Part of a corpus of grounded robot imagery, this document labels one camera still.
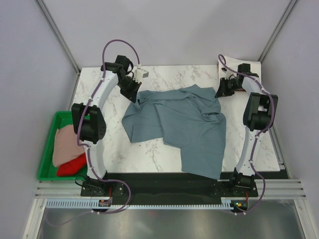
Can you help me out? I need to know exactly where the red folded t-shirt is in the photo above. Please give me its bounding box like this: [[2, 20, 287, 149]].
[[56, 153, 87, 177]]

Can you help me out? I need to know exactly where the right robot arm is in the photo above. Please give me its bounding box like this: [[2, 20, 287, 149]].
[[215, 63, 278, 197]]

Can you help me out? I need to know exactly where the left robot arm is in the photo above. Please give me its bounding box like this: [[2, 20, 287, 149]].
[[71, 55, 141, 196]]

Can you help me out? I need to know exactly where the blue-grey t-shirt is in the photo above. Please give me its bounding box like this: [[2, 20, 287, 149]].
[[122, 85, 226, 180]]

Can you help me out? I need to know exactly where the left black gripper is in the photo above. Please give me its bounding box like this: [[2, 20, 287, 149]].
[[117, 77, 142, 104]]

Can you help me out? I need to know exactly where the right aluminium frame post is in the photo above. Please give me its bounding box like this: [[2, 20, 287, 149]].
[[258, 0, 300, 63]]

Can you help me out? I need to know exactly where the white slotted cable duct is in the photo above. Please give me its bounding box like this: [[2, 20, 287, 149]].
[[45, 198, 241, 210]]

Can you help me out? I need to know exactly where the green plastic bin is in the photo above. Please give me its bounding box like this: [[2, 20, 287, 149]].
[[37, 111, 87, 181]]

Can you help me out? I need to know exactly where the left aluminium frame post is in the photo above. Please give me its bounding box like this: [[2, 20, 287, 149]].
[[34, 0, 81, 76]]

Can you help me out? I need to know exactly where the aluminium frame post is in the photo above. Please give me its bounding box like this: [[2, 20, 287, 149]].
[[34, 0, 81, 76], [258, 0, 300, 63]]

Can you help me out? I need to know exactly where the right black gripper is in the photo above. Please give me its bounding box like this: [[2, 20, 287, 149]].
[[215, 77, 243, 98]]

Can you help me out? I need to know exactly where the pink folded t-shirt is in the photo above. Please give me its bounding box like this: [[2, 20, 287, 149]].
[[52, 124, 85, 168]]

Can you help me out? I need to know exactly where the white folded t-shirt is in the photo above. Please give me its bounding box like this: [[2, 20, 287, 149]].
[[218, 56, 262, 82]]

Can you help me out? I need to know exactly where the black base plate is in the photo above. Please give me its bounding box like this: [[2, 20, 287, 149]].
[[81, 173, 246, 204]]

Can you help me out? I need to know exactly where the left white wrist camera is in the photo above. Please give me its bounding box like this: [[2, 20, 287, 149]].
[[133, 68, 149, 82]]

